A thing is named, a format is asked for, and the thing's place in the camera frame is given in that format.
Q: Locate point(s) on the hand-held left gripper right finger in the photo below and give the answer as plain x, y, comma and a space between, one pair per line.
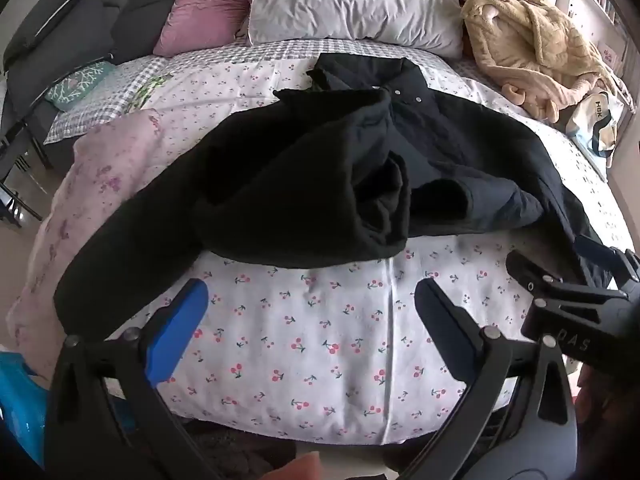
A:
440, 320

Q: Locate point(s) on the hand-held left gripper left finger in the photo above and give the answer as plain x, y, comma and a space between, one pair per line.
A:
180, 320

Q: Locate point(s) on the black quilted jacket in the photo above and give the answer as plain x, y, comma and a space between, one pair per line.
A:
300, 185

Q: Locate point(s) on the white cherry print duvet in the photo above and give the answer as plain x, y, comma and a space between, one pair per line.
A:
310, 350

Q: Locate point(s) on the beige fleece robe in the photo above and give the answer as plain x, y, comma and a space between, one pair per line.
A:
530, 45

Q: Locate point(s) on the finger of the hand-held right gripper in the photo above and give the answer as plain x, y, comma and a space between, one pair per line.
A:
600, 255
550, 290

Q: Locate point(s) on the pink velvet pillow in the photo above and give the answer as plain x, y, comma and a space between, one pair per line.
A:
205, 10

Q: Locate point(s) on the pink floral blanket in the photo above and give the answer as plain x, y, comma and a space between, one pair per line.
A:
100, 170

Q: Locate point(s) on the dark grey piped cushion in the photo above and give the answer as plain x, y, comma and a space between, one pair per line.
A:
55, 5

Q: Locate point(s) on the black metal chair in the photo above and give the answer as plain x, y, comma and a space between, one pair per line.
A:
20, 160

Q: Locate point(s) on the white tote bag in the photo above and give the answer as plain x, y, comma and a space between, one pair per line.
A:
597, 120

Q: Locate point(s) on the teal patterned cushion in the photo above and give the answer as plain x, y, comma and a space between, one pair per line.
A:
75, 85

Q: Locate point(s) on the grey checkered bed sheet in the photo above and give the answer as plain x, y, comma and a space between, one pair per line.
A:
90, 110

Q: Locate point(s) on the white pillow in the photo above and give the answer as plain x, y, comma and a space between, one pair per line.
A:
350, 0

